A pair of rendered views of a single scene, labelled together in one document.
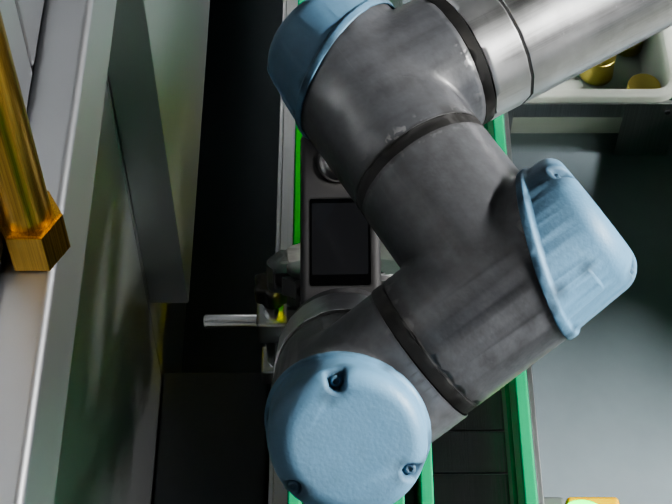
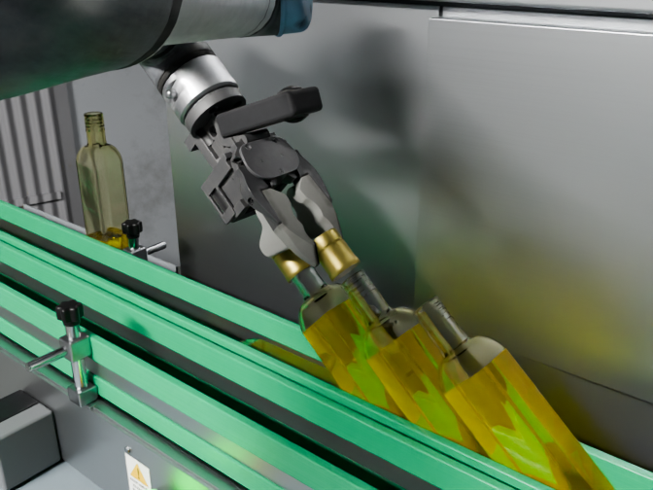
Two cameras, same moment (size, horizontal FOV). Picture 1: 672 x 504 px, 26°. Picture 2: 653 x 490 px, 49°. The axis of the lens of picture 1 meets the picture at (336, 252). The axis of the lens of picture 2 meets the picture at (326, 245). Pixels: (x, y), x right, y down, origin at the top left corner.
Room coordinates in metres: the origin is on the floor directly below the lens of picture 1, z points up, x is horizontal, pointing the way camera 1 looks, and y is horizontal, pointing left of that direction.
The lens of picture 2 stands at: (1.02, -0.53, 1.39)
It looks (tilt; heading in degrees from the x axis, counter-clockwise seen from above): 23 degrees down; 129
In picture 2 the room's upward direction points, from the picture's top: straight up
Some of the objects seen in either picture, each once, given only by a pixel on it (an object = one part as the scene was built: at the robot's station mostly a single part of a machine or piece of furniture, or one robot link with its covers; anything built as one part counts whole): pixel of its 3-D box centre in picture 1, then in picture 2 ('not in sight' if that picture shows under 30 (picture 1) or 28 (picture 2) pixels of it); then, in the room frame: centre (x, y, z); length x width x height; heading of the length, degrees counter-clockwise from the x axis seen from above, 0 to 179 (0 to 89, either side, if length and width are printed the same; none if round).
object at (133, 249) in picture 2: not in sight; (147, 259); (0.17, 0.07, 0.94); 0.07 x 0.04 x 0.13; 90
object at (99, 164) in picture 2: not in sight; (103, 192); (0.03, 0.10, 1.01); 0.06 x 0.06 x 0.26; 2
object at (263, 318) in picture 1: (248, 329); not in sight; (0.62, 0.07, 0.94); 0.07 x 0.04 x 0.13; 90
